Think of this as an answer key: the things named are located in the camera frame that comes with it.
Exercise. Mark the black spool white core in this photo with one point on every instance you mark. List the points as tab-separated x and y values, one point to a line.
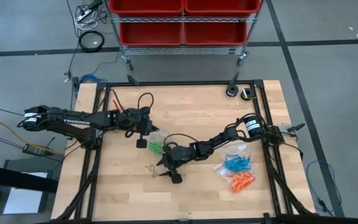
232	90

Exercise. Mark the small black adapter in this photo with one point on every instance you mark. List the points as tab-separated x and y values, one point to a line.
76	85

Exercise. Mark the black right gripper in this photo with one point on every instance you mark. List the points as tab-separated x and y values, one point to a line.
180	154

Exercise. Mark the white power strip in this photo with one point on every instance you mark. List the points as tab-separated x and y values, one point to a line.
84	15

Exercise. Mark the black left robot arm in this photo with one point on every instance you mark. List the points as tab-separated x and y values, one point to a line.
70	121

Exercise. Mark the black furniture beam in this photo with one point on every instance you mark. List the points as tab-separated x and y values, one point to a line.
11	179

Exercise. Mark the black power brick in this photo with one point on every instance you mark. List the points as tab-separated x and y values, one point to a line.
36	151

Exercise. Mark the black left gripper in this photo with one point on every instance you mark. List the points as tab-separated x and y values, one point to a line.
135	119

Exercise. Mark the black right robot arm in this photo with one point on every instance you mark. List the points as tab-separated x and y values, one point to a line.
228	137

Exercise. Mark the clear plastic zip bag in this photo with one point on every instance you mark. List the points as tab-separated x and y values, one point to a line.
157	140
233	182
233	155

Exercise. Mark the orange rubber band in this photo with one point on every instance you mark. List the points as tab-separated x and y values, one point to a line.
241	183
236	186
247	179

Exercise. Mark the green rubber band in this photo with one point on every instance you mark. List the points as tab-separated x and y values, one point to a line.
152	170
158	149
155	146

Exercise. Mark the red plastic bin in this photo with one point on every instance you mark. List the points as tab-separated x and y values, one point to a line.
151	33
146	6
216	33
222	6

